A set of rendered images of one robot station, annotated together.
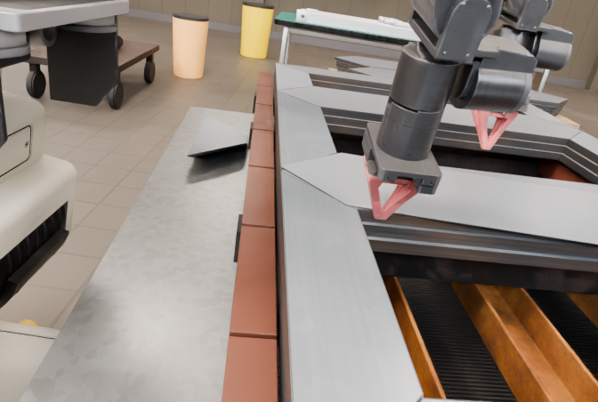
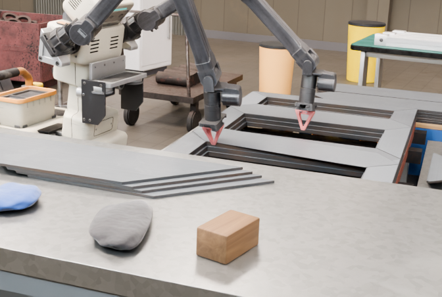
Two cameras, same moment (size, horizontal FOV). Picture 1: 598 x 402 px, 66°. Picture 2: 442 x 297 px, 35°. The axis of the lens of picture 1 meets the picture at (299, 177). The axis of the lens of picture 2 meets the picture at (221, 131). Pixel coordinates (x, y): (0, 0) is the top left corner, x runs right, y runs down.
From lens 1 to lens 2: 2.01 m
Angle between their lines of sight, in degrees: 25
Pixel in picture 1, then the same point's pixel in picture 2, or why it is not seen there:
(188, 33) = (272, 61)
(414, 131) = (208, 112)
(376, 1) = not seen: outside the picture
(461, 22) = (206, 82)
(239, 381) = not seen: hidden behind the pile
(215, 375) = not seen: hidden behind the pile
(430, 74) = (207, 95)
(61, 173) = (122, 135)
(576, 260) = (285, 162)
